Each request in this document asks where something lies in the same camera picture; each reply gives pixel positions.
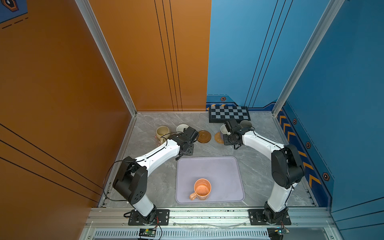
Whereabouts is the grey ceramic mug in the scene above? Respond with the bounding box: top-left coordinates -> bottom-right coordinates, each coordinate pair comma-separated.
240,120 -> 253,129

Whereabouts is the brown wooden round coaster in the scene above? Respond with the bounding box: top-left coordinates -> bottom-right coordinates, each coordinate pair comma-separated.
197,130 -> 212,144

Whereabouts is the black silver chessboard box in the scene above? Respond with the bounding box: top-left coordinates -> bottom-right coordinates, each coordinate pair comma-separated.
208,105 -> 251,123

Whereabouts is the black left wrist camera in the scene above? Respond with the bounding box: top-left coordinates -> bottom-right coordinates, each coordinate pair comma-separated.
183,127 -> 199,143

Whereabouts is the woven rattan round coaster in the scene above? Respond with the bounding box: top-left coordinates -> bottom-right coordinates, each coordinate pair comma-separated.
214,132 -> 224,145

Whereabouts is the left green circuit board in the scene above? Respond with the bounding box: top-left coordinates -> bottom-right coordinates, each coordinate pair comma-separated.
138,228 -> 157,240

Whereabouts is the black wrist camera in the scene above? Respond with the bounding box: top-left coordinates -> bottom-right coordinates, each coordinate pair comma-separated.
225,119 -> 241,135
183,127 -> 199,143

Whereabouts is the purple white ceramic mug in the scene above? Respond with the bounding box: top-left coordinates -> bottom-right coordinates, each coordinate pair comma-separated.
220,125 -> 229,135

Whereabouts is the aluminium corner post right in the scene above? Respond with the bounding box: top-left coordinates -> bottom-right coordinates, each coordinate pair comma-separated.
272,0 -> 345,117

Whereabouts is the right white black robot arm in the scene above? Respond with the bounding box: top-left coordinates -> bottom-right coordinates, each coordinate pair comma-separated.
224,128 -> 305,225

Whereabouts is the orange ceramic mug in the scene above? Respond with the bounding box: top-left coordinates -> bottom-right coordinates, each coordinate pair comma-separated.
189,179 -> 212,201

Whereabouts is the aluminium corner post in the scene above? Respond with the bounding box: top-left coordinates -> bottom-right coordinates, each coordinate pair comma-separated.
75,0 -> 137,117
272,0 -> 345,117

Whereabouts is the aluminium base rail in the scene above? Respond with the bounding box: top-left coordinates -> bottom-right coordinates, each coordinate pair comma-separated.
80,207 -> 343,240

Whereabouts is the lavender rectangular tray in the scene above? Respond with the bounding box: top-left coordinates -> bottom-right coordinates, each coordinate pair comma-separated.
176,156 -> 245,205

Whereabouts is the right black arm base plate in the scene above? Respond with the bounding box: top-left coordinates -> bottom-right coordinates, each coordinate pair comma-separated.
248,208 -> 292,226

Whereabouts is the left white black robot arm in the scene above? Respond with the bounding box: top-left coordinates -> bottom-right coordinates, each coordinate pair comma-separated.
113,135 -> 196,225

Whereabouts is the aluminium corner post left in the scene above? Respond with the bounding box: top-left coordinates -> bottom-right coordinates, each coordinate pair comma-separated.
75,0 -> 137,117

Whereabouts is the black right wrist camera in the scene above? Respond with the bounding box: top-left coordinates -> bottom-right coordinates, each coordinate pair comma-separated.
225,119 -> 241,135

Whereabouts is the yellow ceramic mug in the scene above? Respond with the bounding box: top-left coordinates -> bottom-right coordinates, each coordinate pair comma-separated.
156,126 -> 170,145

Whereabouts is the right small circuit board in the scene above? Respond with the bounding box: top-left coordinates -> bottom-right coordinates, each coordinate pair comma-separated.
267,228 -> 290,240

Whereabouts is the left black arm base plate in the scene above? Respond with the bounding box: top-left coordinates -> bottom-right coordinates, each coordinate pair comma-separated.
128,209 -> 170,226

